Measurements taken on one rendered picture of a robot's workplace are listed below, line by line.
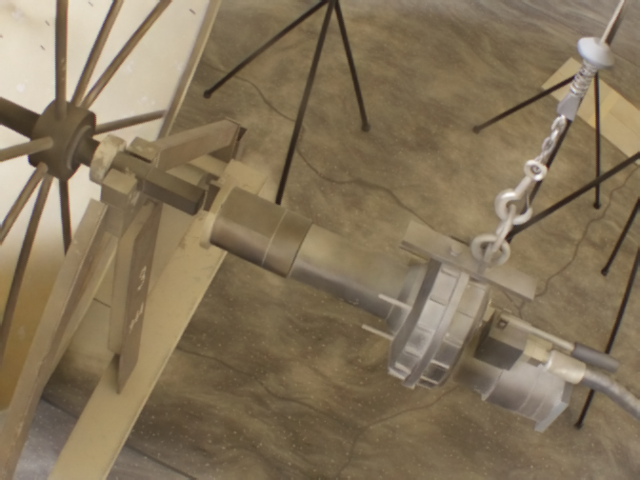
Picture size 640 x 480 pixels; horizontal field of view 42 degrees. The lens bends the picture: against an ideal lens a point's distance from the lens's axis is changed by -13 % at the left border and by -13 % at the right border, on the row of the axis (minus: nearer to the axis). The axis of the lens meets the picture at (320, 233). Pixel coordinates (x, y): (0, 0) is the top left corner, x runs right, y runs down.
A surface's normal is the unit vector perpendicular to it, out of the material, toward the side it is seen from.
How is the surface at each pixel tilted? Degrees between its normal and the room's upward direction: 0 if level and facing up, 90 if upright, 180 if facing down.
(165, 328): 0
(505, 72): 0
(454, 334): 53
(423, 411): 0
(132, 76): 60
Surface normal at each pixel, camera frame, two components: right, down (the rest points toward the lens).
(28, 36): -0.16, 0.26
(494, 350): -0.32, 0.66
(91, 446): 0.25, -0.63
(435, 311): -0.18, -0.09
